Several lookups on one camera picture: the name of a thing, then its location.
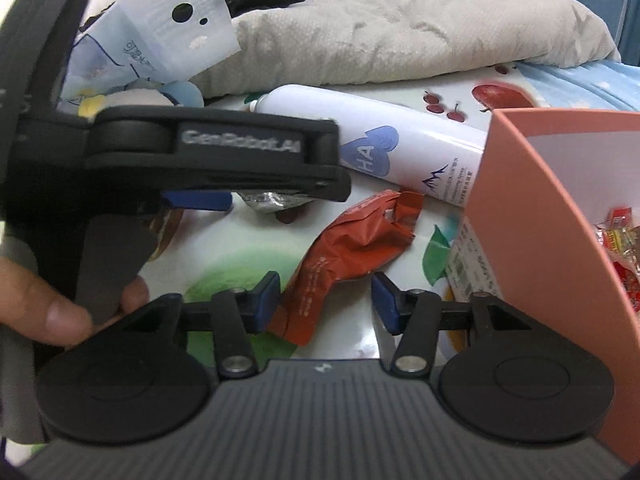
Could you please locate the fruit print mat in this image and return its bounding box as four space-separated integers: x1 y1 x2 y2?
4 62 551 461

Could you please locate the grey duvet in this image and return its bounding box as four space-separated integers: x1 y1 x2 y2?
192 0 620 98

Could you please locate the red brown sachet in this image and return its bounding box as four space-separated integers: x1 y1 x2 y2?
267 190 424 346

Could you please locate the silver wrapper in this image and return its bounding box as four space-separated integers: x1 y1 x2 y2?
238 191 311 214

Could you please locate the pink box base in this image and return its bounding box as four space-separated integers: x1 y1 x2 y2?
446 108 639 463

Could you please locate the light blue paper packaging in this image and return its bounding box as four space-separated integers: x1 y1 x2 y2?
58 0 240 113

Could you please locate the blue star bedsheet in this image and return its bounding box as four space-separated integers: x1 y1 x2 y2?
518 60 640 112

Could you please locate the small red spicy strip pack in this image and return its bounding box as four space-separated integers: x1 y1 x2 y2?
594 207 640 315

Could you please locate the penguin plush toy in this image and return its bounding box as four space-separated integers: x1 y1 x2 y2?
77 80 204 119

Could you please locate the white spray bottle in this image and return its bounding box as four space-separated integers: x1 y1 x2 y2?
250 84 487 207

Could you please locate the person's left hand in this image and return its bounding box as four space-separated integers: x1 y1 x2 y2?
0 253 151 348

